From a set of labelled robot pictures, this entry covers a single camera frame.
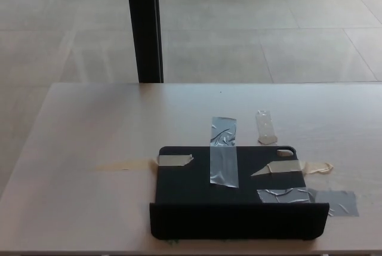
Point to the long vertical grey duct tape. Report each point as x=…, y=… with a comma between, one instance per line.
x=224, y=151

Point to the crumpled beige masking tape strip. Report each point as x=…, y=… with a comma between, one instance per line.
x=289, y=167

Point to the black vertical window post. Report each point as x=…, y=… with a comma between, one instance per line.
x=145, y=26

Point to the long beige masking tape strip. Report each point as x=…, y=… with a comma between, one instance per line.
x=173, y=160

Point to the clear plastic tape strip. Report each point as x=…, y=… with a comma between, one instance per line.
x=265, y=127

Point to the wide horizontal grey duct tape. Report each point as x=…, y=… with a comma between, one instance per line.
x=328, y=200

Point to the black folding tablet cover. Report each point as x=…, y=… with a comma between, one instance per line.
x=191, y=190

